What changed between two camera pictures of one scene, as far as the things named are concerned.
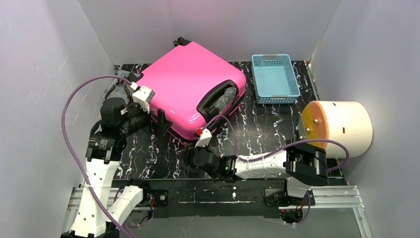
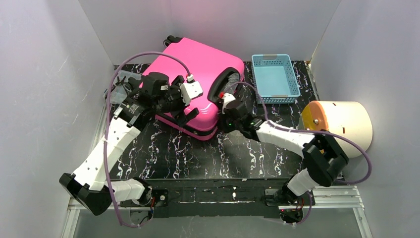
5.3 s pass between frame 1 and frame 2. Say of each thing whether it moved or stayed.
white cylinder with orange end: stayed
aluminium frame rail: stayed
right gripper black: moved
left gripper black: moved
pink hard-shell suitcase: stayed
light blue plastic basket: stayed
